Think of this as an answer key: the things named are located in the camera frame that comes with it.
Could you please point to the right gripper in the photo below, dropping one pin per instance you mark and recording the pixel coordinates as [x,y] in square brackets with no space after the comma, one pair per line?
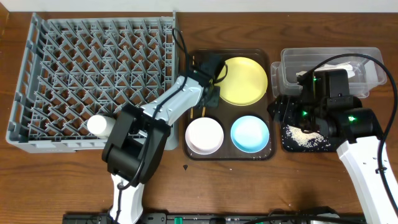
[285,109]

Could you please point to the rice food scraps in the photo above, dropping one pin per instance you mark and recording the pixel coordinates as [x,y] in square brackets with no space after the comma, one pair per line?
[306,140]

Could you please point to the wooden chopstick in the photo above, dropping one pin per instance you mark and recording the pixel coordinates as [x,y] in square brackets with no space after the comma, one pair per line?
[203,112]
[191,109]

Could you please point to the light blue bowl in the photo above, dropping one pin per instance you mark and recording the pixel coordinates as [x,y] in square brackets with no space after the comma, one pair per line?
[250,134]

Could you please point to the white pink bowl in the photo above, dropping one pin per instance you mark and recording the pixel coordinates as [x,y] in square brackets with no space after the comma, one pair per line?
[204,136]

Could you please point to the white napkin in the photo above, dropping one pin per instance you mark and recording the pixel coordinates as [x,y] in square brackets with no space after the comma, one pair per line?
[345,66]

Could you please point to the white cup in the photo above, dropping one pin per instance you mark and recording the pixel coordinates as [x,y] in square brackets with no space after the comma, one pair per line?
[101,126]

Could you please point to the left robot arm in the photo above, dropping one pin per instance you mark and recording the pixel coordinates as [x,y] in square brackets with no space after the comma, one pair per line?
[137,140]

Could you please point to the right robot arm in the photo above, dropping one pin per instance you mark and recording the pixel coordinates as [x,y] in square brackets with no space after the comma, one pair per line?
[365,160]

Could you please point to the black rectangular tray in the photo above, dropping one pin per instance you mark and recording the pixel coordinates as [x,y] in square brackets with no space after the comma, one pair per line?
[320,124]

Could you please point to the yellow round plate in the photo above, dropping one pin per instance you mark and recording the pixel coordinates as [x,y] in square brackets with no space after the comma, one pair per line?
[244,81]

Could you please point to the dark brown serving tray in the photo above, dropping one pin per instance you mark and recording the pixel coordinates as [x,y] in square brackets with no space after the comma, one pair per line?
[226,114]

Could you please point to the clear plastic bin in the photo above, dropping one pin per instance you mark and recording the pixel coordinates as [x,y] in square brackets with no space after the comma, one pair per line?
[365,73]

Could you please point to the grey plastic dish rack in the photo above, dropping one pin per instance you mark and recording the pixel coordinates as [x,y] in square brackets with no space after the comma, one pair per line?
[73,69]

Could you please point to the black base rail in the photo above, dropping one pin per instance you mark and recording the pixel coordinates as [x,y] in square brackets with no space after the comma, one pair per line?
[162,218]

